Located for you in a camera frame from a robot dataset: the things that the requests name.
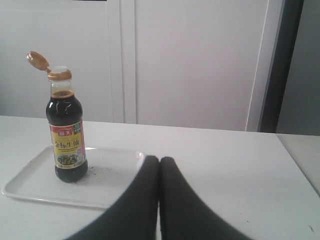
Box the dark grey vertical post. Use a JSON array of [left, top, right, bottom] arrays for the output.
[[257, 0, 304, 133]]

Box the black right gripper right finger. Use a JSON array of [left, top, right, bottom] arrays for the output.
[[158, 156, 250, 240]]

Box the white plastic tray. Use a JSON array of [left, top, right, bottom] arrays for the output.
[[1, 145, 146, 209]]

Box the soy sauce bottle gold cap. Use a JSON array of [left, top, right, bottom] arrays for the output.
[[26, 51, 88, 183]]

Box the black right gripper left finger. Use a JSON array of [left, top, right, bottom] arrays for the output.
[[68, 155, 160, 240]]

